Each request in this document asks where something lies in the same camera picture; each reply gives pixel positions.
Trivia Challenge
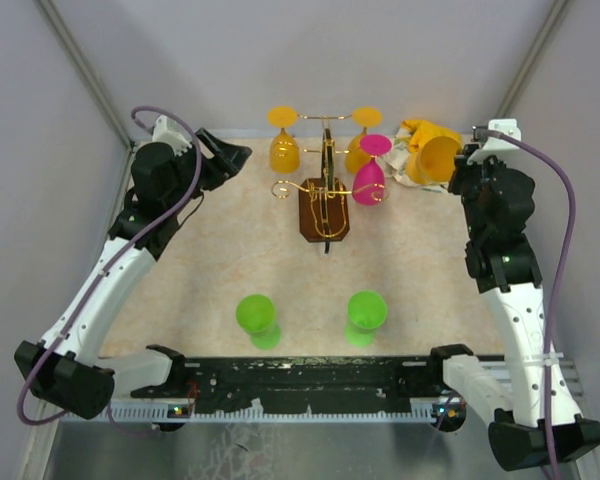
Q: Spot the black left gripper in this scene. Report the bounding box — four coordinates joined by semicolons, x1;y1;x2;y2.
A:
166;127;251;213

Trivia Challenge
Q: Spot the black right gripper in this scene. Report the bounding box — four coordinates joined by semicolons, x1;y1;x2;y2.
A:
446;143;506;239

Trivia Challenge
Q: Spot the yellow wine glass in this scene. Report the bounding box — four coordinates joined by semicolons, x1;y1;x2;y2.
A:
345;106;383;174
405;136;462;185
267;106;300;174

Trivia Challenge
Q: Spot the pink wine glass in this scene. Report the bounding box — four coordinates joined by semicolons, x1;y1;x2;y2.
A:
351;134;392;206

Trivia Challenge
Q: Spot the green wine glass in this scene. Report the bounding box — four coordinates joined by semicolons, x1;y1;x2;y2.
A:
235;294;281;350
344;290;388;347

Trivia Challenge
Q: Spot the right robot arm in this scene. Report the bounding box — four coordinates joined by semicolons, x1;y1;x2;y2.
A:
426;143;600;471

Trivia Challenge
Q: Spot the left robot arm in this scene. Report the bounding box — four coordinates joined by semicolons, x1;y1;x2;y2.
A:
14;129;252;420

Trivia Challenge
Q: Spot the gold black wine glass rack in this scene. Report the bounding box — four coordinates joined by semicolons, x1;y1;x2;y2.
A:
271;113;387;254

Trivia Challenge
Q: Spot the patterned crumpled cloth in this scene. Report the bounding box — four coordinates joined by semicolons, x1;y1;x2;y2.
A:
383;119;464;192

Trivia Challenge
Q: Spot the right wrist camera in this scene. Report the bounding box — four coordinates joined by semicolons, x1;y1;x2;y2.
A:
469;118;521;164

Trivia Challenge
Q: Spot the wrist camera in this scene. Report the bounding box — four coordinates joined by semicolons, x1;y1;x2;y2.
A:
151;114;192;155
469;118;521;164

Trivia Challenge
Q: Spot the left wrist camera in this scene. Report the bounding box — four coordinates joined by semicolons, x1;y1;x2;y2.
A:
151;114;192;155

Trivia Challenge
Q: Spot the aluminium frame post right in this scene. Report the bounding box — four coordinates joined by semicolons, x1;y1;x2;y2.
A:
485;0;573;123

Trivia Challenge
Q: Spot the aluminium frame post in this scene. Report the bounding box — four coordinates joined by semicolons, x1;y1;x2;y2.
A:
485;0;573;123
33;0;134;147

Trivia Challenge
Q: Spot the aluminium frame post left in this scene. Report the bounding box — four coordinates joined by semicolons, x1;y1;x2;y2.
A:
33;0;134;147

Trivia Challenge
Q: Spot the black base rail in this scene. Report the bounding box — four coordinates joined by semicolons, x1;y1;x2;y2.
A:
110;355;487;432

